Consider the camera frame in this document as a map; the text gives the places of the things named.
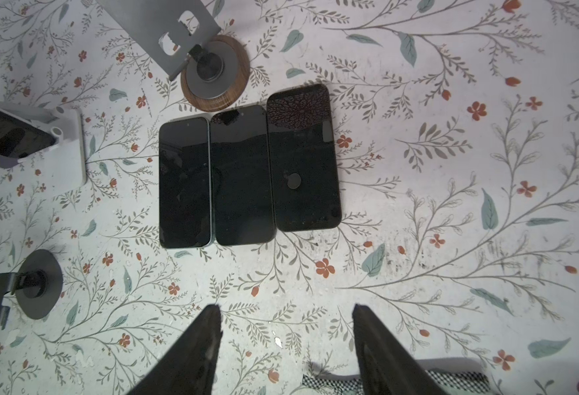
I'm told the dark grey round stand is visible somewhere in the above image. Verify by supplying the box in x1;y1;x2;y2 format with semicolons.
0;250;63;329

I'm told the white phone stand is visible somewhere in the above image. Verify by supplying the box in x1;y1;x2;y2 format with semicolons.
0;101;87;196

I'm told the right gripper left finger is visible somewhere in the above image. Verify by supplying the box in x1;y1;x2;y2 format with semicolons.
129;304;222;395

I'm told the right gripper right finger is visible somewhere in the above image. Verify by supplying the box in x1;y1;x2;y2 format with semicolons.
352;304;442;395

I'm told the wood base stand right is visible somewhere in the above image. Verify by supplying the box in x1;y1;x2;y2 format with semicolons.
99;0;250;113

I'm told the black phone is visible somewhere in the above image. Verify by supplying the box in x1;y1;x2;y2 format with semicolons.
266;84;341;232
210;105;276;246
159;117;212;249
0;111;56;159

